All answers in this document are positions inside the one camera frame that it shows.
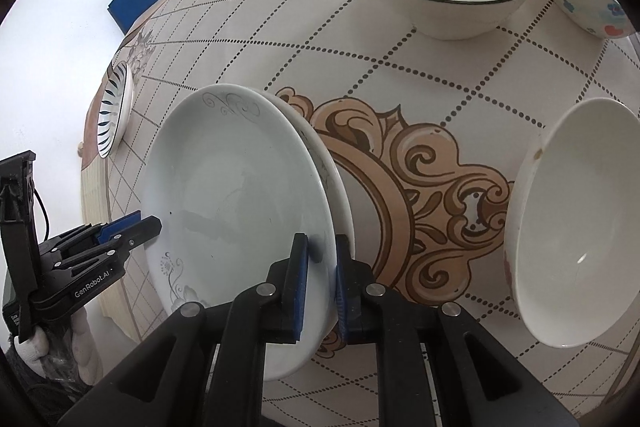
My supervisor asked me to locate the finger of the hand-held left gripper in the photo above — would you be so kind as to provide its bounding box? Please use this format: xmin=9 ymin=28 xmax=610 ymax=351
xmin=40 ymin=214 xmax=146 ymax=258
xmin=50 ymin=216 xmax=163 ymax=280

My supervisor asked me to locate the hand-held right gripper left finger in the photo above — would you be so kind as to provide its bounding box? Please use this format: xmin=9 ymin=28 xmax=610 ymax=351
xmin=57 ymin=233 xmax=309 ymax=427

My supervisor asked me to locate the white patterned plate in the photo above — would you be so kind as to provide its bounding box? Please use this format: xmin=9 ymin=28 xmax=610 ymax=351
xmin=265 ymin=92 xmax=357 ymax=353

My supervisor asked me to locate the blue striped plate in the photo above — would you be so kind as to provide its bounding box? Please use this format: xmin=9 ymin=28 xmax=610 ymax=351
xmin=96 ymin=62 xmax=134 ymax=159

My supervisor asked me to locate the white plate grey floral print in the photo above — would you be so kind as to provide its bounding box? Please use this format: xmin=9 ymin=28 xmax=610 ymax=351
xmin=137 ymin=84 xmax=337 ymax=383

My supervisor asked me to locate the plain white bowl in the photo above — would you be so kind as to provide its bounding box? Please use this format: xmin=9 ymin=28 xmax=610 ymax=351
xmin=502 ymin=98 xmax=640 ymax=349

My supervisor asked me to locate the printed dotted tablecloth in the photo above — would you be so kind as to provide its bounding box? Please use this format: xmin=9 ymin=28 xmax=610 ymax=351
xmin=80 ymin=0 xmax=640 ymax=427

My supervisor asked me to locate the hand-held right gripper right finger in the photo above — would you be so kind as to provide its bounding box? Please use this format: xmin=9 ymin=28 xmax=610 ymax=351
xmin=334 ymin=234 xmax=581 ymax=427

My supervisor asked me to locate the black cable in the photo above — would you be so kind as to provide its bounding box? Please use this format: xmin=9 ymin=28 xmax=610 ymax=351
xmin=31 ymin=187 xmax=51 ymax=244

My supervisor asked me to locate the person's left hand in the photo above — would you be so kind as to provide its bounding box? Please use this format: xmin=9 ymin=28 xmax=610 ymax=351
xmin=7 ymin=324 xmax=53 ymax=375

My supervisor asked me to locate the dark cloth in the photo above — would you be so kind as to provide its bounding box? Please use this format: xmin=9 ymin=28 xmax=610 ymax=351
xmin=5 ymin=347 xmax=101 ymax=427

